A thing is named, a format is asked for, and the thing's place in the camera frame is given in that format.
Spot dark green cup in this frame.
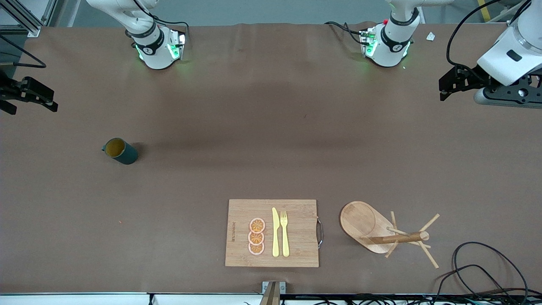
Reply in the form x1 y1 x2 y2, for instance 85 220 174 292
102 138 138 165

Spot wooden mug tree stand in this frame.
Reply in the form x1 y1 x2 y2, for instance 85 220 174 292
340 201 441 269

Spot bamboo cutting board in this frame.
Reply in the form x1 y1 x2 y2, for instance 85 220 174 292
225 199 320 268

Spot yellow plastic fork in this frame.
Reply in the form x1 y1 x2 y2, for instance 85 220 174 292
280 211 290 258

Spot yellow plastic knife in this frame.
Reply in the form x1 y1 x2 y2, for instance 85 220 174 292
272 207 280 258

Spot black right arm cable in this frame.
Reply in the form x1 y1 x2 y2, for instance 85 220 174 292
0 36 47 69

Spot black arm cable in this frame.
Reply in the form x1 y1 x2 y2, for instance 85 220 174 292
446 0 505 78
0 36 47 69

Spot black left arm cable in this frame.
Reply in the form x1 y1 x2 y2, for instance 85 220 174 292
446 0 505 78

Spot black left base cable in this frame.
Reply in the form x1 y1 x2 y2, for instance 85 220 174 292
325 21 365 45

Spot black base cable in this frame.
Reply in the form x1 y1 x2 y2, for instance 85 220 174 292
131 0 191 41
325 21 365 45

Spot black right base cable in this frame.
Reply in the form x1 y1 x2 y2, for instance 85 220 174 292
131 0 191 41

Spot looped black table cable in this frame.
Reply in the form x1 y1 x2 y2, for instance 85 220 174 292
432 241 530 305

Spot metal bracket with wooden post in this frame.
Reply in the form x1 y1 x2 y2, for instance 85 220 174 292
260 281 286 305

